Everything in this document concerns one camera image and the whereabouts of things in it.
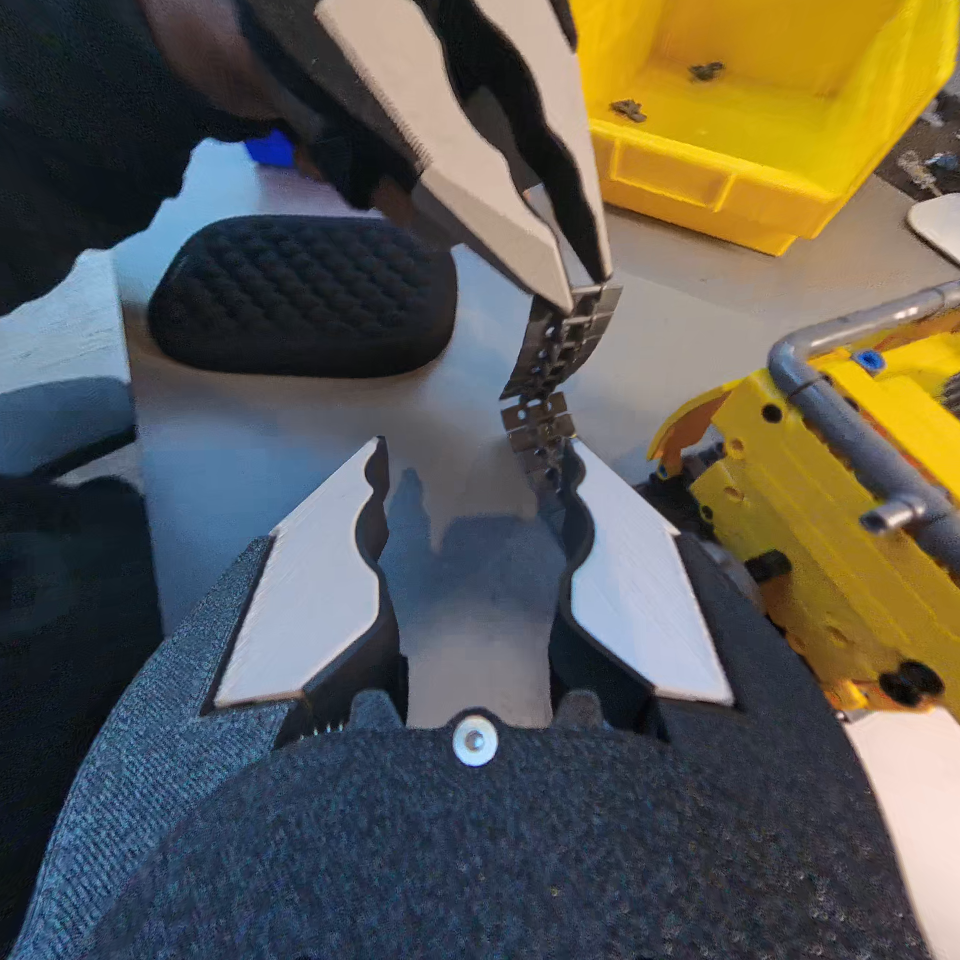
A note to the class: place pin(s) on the small dark brick part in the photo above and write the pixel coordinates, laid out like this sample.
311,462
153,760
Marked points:
629,110
705,69

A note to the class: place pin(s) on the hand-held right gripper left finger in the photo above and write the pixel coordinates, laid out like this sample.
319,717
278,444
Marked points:
300,615

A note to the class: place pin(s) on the blue storage bin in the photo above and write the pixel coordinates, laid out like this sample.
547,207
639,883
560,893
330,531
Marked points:
270,147

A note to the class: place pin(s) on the yellow storage bin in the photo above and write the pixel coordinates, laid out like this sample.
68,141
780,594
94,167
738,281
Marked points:
750,150

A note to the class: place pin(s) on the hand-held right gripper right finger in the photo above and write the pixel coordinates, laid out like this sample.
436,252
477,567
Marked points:
645,600

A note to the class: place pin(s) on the yellow toy brick bulldozer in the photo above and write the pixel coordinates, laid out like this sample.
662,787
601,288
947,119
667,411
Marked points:
810,510

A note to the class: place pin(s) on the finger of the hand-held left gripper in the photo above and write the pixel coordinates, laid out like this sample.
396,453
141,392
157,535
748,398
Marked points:
567,135
435,143

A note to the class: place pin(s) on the person's left forearm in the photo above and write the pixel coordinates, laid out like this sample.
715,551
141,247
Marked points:
75,135

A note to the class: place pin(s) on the person's left hand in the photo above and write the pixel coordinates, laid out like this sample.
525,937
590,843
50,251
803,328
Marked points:
203,60

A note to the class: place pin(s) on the black quilted wrist rest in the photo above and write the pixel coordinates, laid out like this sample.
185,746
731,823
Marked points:
300,293

